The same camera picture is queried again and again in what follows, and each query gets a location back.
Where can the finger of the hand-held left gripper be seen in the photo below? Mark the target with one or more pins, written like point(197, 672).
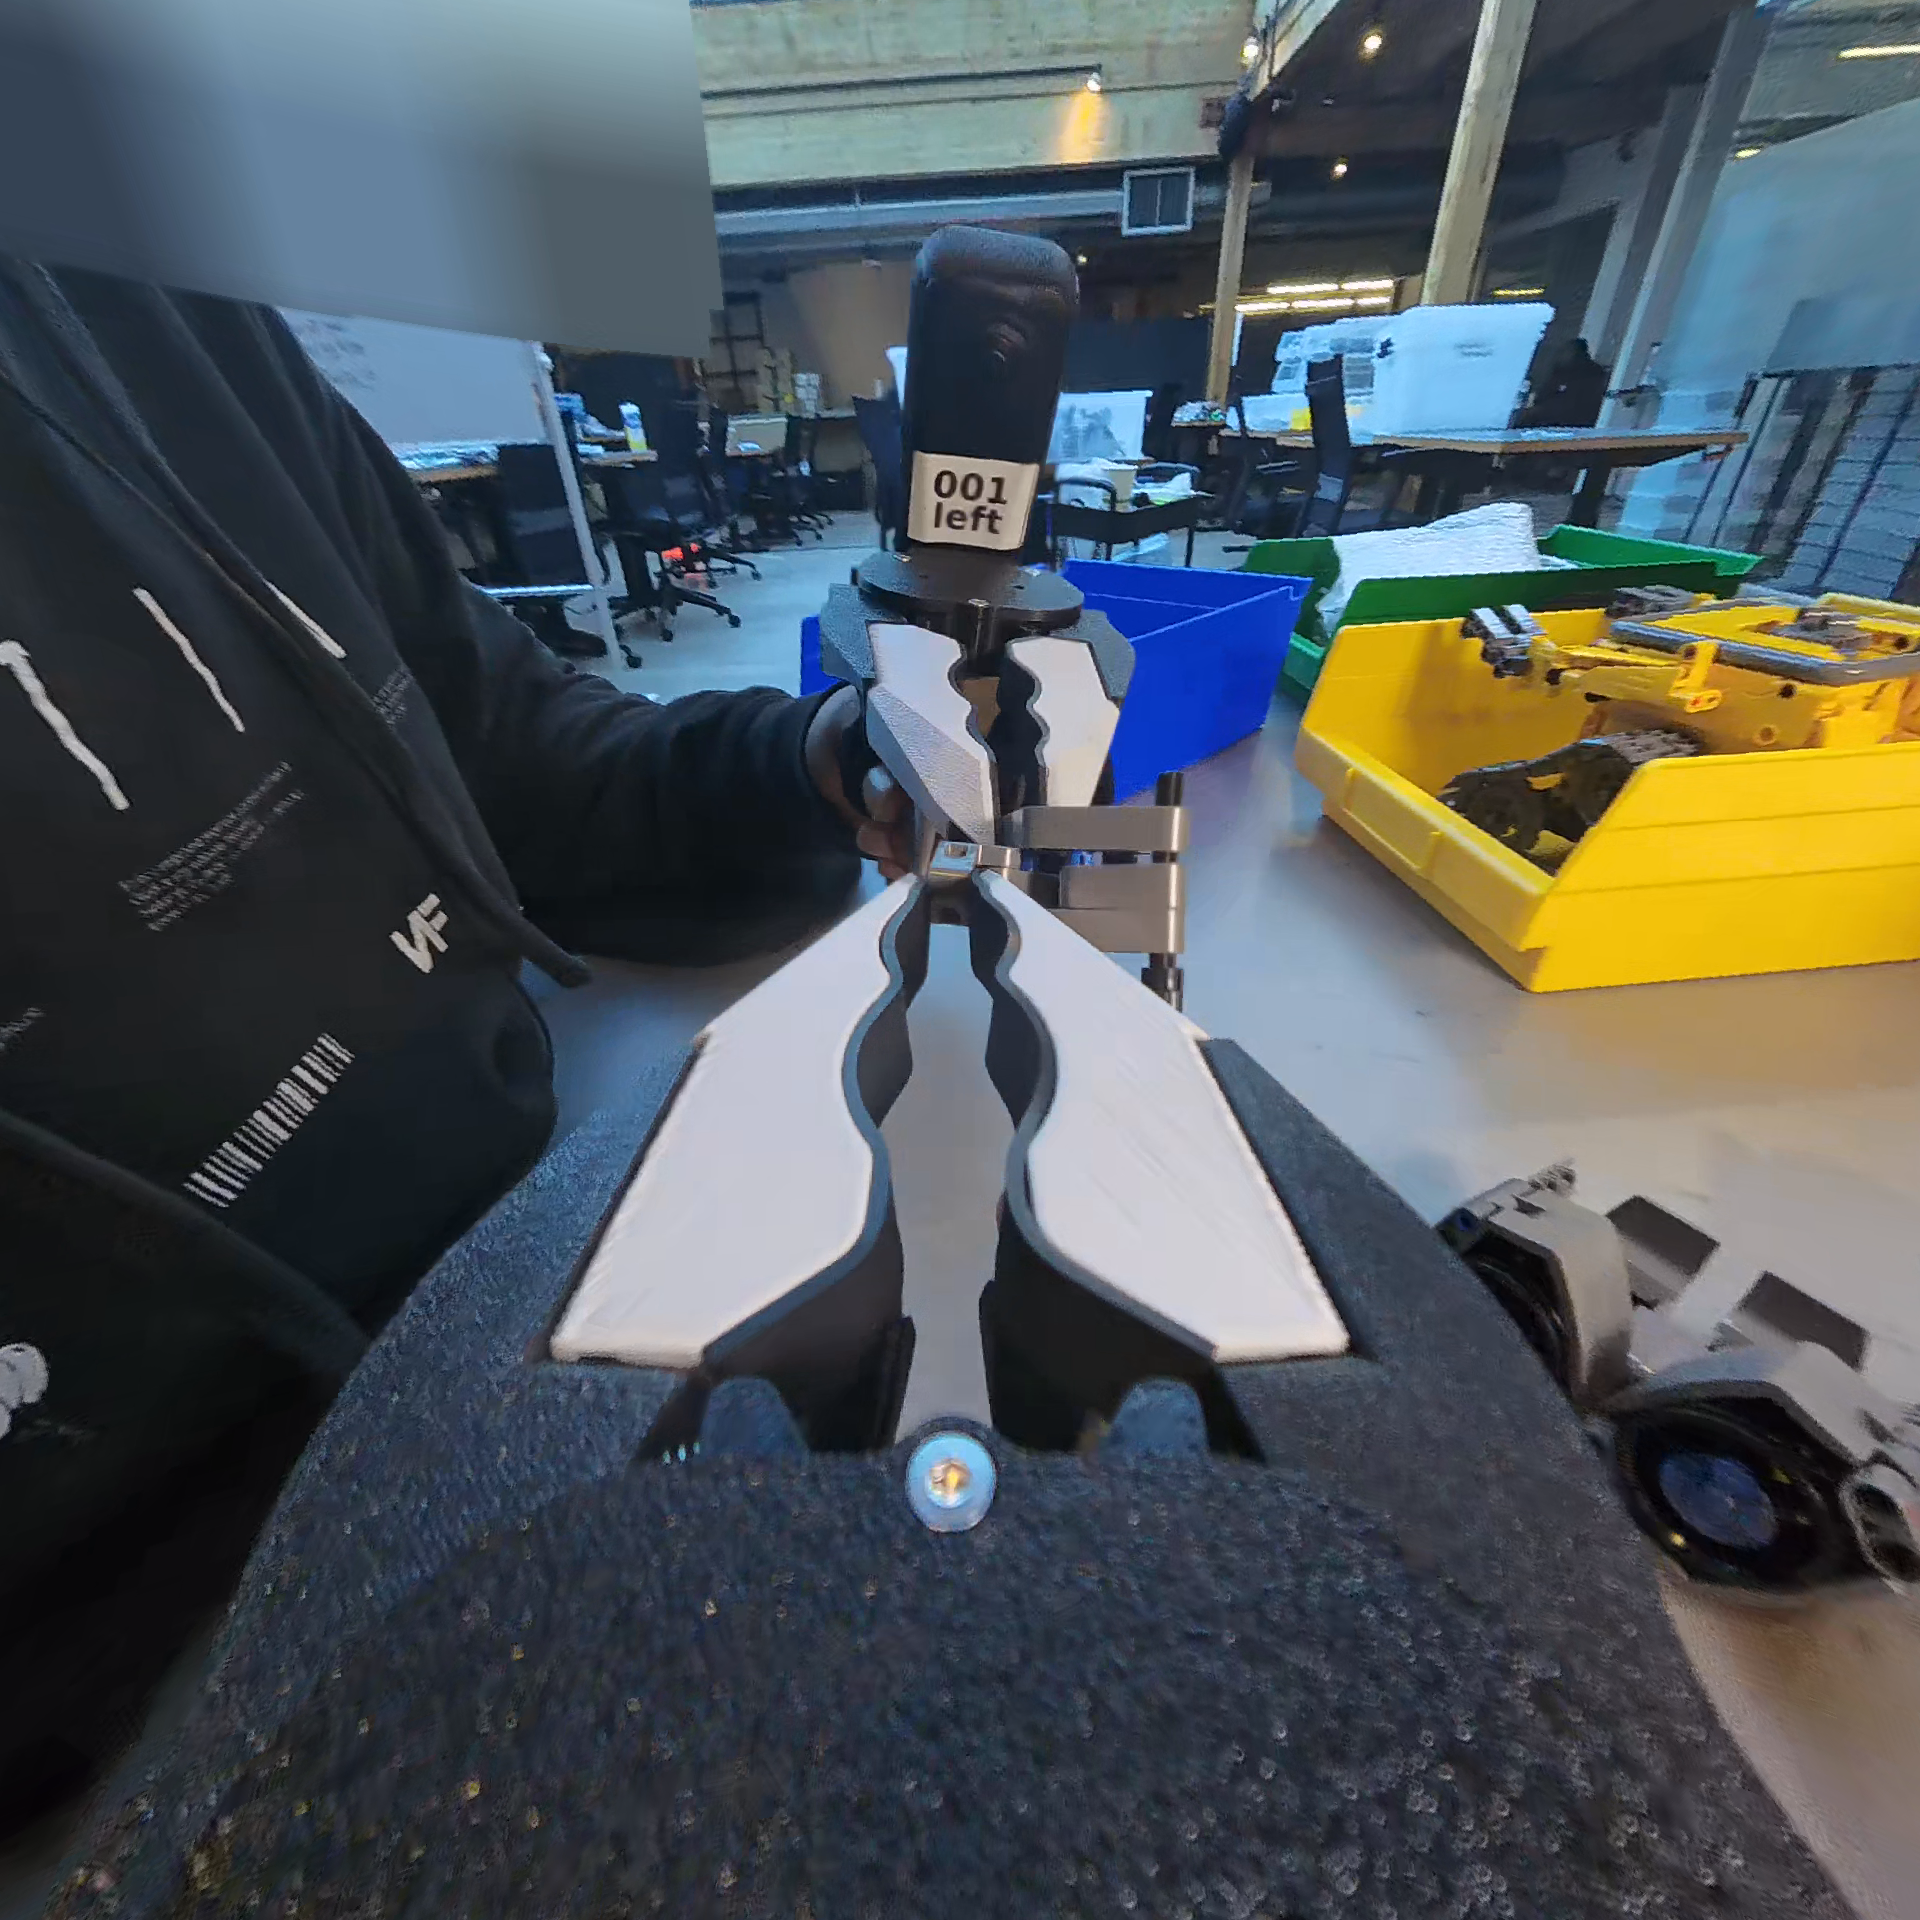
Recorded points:
point(1073, 721)
point(922, 721)

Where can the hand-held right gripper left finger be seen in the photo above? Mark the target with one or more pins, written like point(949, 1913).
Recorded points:
point(721, 1200)

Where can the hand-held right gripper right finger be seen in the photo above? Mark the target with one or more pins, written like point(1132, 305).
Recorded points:
point(1171, 1200)

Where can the black brick assembly coloured pins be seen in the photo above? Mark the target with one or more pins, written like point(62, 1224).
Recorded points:
point(1118, 901)

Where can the grey desk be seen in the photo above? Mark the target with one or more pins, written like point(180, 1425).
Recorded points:
point(1424, 1079)

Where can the person's left hand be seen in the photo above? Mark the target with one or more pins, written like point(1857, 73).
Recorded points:
point(862, 797)

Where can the blue storage bin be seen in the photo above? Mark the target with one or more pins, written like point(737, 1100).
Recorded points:
point(1201, 676)

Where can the black office chair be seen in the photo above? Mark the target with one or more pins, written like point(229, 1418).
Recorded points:
point(660, 511)

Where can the white foam block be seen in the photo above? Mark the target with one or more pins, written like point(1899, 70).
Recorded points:
point(1441, 546)

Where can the white plastic container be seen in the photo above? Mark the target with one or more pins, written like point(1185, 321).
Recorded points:
point(1441, 369)

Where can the large whiteboard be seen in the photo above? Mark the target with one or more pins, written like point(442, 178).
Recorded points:
point(434, 383)

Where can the wooden workbench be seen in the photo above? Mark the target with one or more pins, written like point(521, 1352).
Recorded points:
point(1558, 440)

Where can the grey twin engine brick model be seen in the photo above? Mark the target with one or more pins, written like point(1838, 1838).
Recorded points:
point(1710, 1394)

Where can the green storage bin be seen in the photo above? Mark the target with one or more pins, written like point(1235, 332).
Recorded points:
point(1651, 578)

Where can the yellow storage bin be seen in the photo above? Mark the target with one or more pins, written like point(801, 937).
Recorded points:
point(1724, 901)

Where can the yellow toy bulldozer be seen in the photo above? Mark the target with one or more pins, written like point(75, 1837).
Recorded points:
point(1724, 676)

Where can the shelf of coloured bins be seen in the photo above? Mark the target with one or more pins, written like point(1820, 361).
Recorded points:
point(1828, 480)

